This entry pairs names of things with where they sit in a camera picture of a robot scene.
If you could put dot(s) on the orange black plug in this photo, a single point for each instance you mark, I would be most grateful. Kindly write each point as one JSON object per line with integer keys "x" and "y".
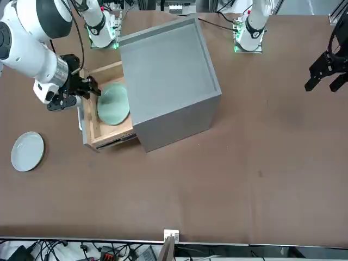
{"x": 107, "y": 255}

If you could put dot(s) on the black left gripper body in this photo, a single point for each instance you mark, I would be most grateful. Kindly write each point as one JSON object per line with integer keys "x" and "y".
{"x": 330, "y": 66}

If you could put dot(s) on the aluminium table edge rail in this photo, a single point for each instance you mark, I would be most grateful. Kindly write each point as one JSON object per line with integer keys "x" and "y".
{"x": 217, "y": 244}

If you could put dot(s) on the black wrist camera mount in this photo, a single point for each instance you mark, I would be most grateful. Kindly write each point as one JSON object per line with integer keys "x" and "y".
{"x": 62, "y": 102}

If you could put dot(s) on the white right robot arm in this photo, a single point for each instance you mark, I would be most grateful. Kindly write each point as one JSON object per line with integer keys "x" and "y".
{"x": 27, "y": 59}

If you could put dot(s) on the white plate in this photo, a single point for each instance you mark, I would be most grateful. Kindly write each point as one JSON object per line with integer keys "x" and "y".
{"x": 27, "y": 152}

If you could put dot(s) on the green plate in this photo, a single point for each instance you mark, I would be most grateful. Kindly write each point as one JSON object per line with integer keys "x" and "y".
{"x": 114, "y": 108}

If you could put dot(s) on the gray metal cabinet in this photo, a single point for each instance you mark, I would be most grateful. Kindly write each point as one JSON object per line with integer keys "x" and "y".
{"x": 168, "y": 76}

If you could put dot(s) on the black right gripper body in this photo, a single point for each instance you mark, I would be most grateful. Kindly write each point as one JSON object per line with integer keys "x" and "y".
{"x": 73, "y": 84}

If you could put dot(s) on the aluminium camera post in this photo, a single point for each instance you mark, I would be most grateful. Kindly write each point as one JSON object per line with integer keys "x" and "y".
{"x": 168, "y": 247}

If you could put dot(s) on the black box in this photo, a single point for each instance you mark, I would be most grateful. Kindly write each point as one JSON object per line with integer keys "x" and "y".
{"x": 17, "y": 254}

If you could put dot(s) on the dark grey power adapter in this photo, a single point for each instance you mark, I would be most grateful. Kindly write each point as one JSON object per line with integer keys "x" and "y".
{"x": 146, "y": 254}

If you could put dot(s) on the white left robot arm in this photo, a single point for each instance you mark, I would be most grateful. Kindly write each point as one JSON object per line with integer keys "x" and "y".
{"x": 253, "y": 30}

